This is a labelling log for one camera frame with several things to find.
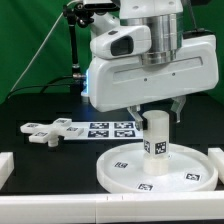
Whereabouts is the white right block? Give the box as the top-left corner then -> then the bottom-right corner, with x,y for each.
208,148 -> 224,184

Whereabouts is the white cross-shaped table base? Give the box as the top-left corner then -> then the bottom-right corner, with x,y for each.
20,118 -> 84,147

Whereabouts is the white marker sheet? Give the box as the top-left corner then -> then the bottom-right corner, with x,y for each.
66,121 -> 143,140

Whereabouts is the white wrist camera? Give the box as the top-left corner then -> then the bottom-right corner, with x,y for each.
90,25 -> 152,59

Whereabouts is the black cable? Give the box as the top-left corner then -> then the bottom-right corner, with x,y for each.
6,75 -> 76,100

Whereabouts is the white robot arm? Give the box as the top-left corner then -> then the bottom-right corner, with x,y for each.
88,0 -> 218,130

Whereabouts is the white left block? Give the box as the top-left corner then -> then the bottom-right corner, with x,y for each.
0,152 -> 14,190

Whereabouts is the white cable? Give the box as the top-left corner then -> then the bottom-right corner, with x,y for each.
9,0 -> 81,94

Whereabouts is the white front rail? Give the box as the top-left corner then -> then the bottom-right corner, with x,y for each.
0,191 -> 224,224

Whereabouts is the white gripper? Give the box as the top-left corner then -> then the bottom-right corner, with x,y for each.
88,35 -> 219,130

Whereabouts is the black camera stand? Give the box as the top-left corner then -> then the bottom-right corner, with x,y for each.
63,2 -> 94,93

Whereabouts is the white block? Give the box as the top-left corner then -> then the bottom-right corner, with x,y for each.
208,148 -> 224,184
0,152 -> 14,190

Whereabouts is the white round table top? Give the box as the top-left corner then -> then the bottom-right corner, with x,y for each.
96,142 -> 218,193

